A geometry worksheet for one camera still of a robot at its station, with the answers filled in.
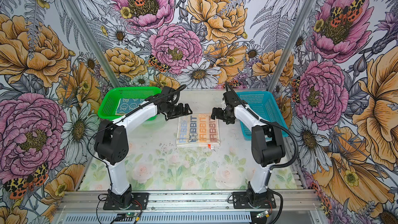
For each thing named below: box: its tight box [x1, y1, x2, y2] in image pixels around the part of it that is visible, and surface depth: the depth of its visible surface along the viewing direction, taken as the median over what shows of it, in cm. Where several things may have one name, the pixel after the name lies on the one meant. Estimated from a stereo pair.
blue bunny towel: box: [115, 98, 147, 116], surface depth 111 cm
